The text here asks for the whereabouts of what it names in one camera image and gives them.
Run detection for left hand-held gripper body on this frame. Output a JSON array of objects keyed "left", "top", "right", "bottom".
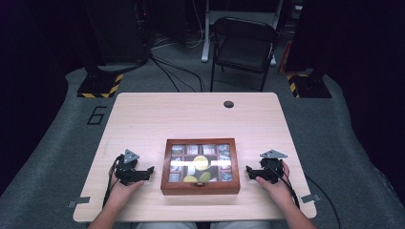
[{"left": 114, "top": 148, "right": 141, "bottom": 186}]

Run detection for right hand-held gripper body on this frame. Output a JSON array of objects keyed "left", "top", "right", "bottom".
[{"left": 259, "top": 149, "right": 288, "bottom": 185}]

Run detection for wooden box with glass lid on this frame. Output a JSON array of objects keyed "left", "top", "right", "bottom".
[{"left": 160, "top": 137, "right": 241, "bottom": 196}]

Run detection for person's right hand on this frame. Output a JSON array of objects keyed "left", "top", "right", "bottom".
[{"left": 255, "top": 161, "right": 295, "bottom": 206}]

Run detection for person's left hand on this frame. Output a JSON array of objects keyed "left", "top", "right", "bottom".
[{"left": 108, "top": 179, "right": 145, "bottom": 208}]

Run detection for grey tape piece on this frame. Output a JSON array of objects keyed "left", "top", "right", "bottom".
[
  {"left": 67, "top": 196, "right": 92, "bottom": 209},
  {"left": 299, "top": 193, "right": 322, "bottom": 204}
]

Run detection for person's right leg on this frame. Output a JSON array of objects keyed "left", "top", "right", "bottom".
[{"left": 209, "top": 220, "right": 271, "bottom": 229}]

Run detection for hazard striped stand base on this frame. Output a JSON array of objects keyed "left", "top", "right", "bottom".
[
  {"left": 76, "top": 71, "right": 124, "bottom": 99},
  {"left": 285, "top": 72, "right": 332, "bottom": 99}
]

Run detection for red board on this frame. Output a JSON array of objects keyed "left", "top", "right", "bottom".
[{"left": 278, "top": 40, "right": 293, "bottom": 74}]

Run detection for black folding chair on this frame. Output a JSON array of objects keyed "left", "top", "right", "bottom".
[{"left": 209, "top": 16, "right": 279, "bottom": 94}]

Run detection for black equipment stand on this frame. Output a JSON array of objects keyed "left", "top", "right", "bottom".
[{"left": 79, "top": 0, "right": 151, "bottom": 77}]

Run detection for left hand-held gripper cable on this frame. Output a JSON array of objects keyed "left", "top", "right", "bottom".
[{"left": 102, "top": 155, "right": 124, "bottom": 208}]

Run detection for hand-held gripper cable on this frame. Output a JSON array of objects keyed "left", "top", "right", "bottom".
[
  {"left": 270, "top": 163, "right": 301, "bottom": 210},
  {"left": 102, "top": 155, "right": 124, "bottom": 208}
]

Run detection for right hand-held gripper cable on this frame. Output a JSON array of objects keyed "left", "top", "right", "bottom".
[{"left": 270, "top": 163, "right": 301, "bottom": 210}]

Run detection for black floor cable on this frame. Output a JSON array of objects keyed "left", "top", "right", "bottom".
[{"left": 305, "top": 176, "right": 342, "bottom": 229}]

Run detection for bundle of black floor cables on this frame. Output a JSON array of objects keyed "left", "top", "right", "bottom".
[{"left": 148, "top": 52, "right": 205, "bottom": 94}]

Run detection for white cables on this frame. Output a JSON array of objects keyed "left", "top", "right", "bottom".
[{"left": 151, "top": 0, "right": 206, "bottom": 51}]

